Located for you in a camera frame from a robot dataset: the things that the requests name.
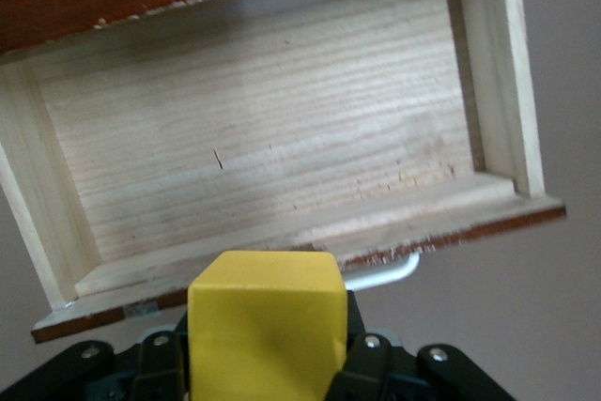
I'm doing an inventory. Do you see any wooden drawer with white handle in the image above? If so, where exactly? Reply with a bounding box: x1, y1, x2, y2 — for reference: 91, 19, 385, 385
0, 0, 567, 346

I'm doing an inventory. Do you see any yellow block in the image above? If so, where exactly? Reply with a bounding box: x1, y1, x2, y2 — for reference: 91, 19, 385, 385
186, 250, 349, 401

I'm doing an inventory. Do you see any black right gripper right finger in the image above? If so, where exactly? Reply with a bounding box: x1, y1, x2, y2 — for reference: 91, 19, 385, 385
323, 290, 517, 401

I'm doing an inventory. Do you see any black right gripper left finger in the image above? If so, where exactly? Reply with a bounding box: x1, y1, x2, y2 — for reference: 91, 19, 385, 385
0, 316, 192, 401

